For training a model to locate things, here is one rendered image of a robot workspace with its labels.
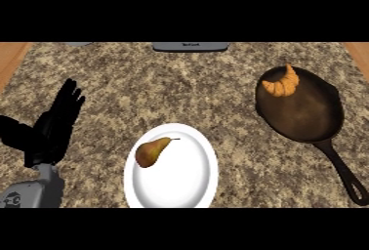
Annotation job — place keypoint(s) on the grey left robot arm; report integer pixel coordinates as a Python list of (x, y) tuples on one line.
[(33, 192)]

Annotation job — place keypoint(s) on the small grey object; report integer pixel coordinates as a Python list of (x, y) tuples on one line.
[(77, 43)]

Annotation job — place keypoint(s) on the dark cast iron pan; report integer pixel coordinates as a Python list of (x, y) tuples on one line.
[(303, 110)]

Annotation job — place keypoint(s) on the white oval plate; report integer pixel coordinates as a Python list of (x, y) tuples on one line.
[(175, 175)]

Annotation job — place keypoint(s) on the grey appliance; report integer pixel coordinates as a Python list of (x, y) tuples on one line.
[(191, 47)]

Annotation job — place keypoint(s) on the brown-green pear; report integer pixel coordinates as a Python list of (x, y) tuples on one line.
[(150, 153)]

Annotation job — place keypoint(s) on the orange croissant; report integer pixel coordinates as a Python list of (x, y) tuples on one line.
[(284, 84)]

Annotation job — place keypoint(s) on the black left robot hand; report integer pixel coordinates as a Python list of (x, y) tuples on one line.
[(55, 125)]

